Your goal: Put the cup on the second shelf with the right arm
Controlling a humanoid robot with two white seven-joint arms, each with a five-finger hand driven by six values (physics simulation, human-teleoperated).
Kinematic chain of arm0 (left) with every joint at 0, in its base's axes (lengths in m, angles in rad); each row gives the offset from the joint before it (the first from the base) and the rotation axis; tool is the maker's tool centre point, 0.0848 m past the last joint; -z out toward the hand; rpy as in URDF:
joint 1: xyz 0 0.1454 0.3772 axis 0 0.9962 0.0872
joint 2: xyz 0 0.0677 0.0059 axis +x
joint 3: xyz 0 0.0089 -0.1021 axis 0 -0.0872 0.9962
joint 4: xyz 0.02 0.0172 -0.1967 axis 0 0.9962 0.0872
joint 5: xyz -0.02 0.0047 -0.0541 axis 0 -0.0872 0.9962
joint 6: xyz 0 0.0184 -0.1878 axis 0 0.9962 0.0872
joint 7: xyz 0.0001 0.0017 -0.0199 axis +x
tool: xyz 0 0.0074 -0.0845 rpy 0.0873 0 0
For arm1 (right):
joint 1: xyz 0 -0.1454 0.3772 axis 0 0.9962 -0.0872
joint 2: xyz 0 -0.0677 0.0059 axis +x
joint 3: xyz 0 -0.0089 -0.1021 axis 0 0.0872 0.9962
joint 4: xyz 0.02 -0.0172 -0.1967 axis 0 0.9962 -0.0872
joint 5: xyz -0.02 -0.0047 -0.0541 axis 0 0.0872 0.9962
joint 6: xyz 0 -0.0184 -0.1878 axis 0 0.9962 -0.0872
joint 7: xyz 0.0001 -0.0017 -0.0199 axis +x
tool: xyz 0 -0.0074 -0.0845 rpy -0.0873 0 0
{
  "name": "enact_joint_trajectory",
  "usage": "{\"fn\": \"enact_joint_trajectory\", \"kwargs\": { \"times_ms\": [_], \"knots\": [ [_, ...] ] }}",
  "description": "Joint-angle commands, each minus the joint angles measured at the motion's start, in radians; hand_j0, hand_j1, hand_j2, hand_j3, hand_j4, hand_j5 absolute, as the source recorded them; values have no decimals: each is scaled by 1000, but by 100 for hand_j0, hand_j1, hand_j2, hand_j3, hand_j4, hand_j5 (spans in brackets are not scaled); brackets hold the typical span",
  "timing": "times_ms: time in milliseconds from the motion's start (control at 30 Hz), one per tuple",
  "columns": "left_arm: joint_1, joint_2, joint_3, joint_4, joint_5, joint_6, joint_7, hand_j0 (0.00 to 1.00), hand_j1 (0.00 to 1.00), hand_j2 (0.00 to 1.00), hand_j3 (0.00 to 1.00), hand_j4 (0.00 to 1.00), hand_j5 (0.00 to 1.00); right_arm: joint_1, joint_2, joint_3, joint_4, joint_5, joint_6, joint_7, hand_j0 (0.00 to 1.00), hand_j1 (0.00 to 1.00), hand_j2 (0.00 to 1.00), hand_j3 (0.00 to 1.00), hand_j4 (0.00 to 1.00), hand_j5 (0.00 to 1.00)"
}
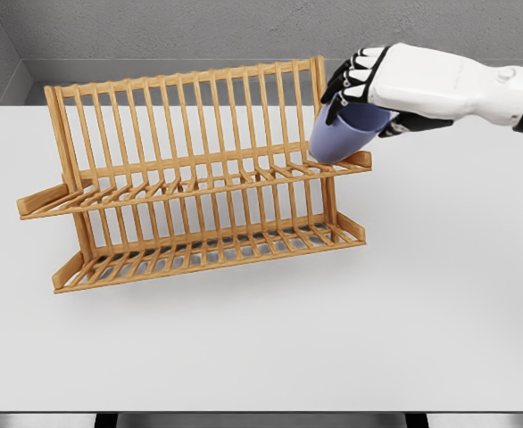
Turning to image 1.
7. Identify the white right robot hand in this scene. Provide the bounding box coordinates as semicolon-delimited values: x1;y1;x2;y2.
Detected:
320;43;476;139

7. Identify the blue cup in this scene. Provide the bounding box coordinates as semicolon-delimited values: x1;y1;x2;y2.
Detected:
308;92;399;164

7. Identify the wooden two-tier dish rack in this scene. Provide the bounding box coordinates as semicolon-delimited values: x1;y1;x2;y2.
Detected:
16;55;373;295

